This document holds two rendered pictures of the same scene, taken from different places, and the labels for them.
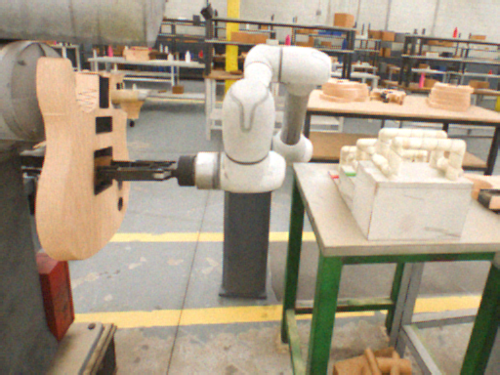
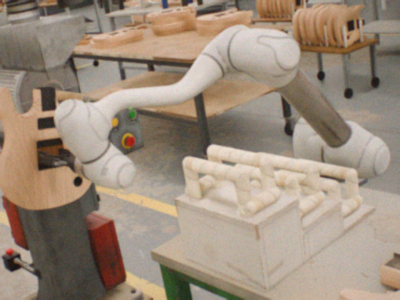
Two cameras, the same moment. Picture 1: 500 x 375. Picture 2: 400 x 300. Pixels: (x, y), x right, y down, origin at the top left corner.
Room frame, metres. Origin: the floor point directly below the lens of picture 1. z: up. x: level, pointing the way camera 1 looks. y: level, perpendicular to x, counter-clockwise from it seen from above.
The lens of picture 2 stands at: (0.07, -1.43, 1.71)
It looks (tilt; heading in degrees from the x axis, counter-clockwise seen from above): 17 degrees down; 60
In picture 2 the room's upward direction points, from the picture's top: 11 degrees counter-clockwise
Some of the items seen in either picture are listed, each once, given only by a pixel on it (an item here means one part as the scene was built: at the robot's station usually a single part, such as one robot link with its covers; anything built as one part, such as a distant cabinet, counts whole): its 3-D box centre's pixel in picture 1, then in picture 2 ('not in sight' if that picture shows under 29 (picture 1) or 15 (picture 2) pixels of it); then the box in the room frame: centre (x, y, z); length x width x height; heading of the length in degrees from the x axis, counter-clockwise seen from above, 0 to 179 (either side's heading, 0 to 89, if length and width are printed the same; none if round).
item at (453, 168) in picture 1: (454, 162); (243, 195); (0.79, -0.44, 1.15); 0.03 x 0.03 x 0.09
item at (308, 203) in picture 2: not in sight; (308, 203); (0.99, -0.42, 1.04); 0.11 x 0.03 x 0.03; 9
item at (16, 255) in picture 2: not in sight; (22, 267); (0.61, 1.02, 0.46); 0.25 x 0.07 x 0.08; 99
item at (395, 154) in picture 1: (395, 160); (192, 181); (0.77, -0.27, 1.15); 0.03 x 0.03 x 0.09
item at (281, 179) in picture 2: (396, 152); (264, 175); (0.94, -0.33, 1.12); 0.20 x 0.03 x 0.03; 98
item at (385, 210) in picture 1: (407, 199); (238, 230); (0.83, -0.35, 1.02); 0.27 x 0.15 x 0.17; 99
